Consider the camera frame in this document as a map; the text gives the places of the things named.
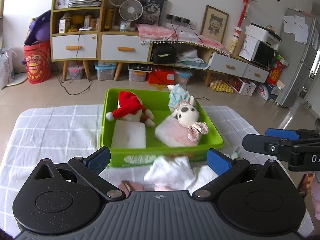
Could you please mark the red cardboard box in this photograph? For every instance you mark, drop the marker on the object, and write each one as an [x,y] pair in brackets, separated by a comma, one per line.
[161,76]

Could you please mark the silver refrigerator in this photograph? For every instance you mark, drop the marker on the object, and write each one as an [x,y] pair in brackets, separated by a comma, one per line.
[299,47]

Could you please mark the purple plush toy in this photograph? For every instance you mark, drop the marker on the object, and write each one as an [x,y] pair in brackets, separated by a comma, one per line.
[39,29]

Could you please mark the white checked tablecloth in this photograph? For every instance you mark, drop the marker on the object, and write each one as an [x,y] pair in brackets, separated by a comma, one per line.
[61,133]

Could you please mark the pink table runner cloth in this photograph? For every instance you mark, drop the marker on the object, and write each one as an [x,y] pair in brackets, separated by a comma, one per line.
[154,33]

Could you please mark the low wooden tv console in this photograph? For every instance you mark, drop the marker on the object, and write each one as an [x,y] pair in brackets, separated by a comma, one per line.
[221,63]

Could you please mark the framed cat picture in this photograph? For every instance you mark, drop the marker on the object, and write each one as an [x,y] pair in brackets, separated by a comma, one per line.
[153,11]

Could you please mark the black bag on shelf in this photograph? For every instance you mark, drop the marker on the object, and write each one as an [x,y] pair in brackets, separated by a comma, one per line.
[163,53]

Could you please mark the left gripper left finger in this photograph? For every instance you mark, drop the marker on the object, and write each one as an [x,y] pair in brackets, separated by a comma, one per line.
[99,160]

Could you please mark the wooden cabinet with drawers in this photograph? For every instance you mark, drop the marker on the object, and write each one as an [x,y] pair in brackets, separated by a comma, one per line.
[81,31]

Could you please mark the red santa hat plush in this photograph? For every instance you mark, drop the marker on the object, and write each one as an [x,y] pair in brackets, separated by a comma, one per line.
[130,108]

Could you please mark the white desk fan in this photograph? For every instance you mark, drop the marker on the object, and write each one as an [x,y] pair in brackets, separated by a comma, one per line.
[130,11]

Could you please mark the pink fluffy towel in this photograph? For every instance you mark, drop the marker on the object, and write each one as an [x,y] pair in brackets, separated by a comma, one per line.
[129,186]

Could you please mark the pink white sponge block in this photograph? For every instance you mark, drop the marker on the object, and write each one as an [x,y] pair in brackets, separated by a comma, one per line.
[172,134]

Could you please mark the yellow egg tray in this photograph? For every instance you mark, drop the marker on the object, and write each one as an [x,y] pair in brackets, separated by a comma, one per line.
[221,86]

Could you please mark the white cloth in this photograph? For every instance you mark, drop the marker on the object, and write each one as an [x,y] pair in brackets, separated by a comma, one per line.
[177,174]

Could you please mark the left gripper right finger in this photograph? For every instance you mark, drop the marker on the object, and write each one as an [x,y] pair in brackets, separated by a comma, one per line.
[218,162]

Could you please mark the white paper shopping bag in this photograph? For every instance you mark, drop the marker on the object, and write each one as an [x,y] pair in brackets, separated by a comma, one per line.
[6,67]

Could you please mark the green plastic storage bin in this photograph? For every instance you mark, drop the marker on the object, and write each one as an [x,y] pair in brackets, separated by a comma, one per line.
[157,102]

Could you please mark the red printed bucket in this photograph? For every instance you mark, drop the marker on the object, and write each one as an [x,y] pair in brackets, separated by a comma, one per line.
[37,61]

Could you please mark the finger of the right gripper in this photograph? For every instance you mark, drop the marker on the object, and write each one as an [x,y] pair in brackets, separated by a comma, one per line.
[277,147]
[282,133]

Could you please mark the framed cartoon girl picture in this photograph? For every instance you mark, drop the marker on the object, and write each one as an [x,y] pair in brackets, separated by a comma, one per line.
[214,23]

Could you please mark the white rabbit plush toy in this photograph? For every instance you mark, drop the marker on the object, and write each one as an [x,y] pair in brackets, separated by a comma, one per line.
[183,107]

